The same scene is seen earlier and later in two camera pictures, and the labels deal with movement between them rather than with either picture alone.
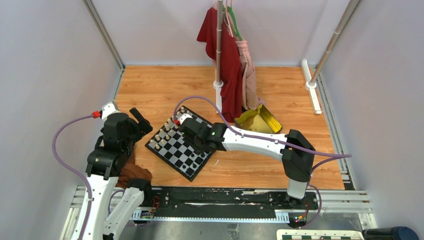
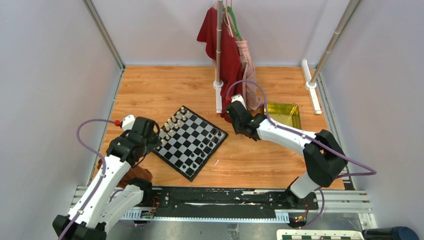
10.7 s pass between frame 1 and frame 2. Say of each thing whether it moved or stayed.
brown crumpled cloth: stayed
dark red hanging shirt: stayed
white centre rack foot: stayed
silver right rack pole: stayed
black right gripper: moved
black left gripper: moved
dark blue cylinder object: stayed
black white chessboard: stayed
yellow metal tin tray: moved
